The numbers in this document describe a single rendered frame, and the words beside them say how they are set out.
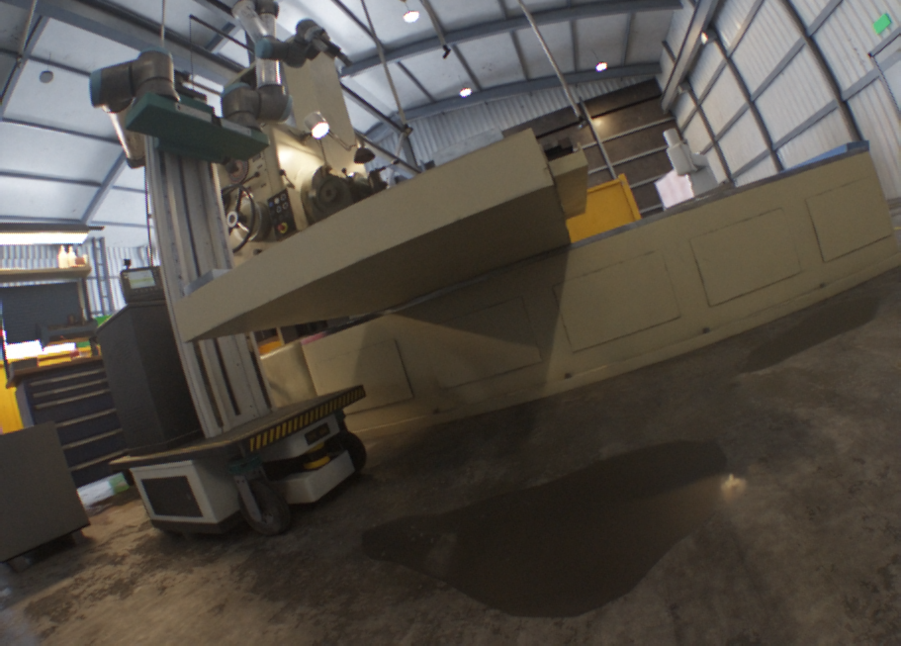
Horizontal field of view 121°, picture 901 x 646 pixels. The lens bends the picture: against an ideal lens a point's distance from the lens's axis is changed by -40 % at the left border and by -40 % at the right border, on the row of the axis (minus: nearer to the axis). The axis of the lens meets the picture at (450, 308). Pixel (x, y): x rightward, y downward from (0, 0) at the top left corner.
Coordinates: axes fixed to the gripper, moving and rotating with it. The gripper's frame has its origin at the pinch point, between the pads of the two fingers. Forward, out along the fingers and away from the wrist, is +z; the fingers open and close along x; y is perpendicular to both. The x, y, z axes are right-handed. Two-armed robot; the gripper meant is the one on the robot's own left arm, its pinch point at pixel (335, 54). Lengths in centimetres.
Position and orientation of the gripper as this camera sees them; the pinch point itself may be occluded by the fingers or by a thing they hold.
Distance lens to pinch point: 171.6
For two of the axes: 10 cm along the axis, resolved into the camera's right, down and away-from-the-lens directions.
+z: 5.7, 7.6, -3.1
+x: 4.8, -0.1, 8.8
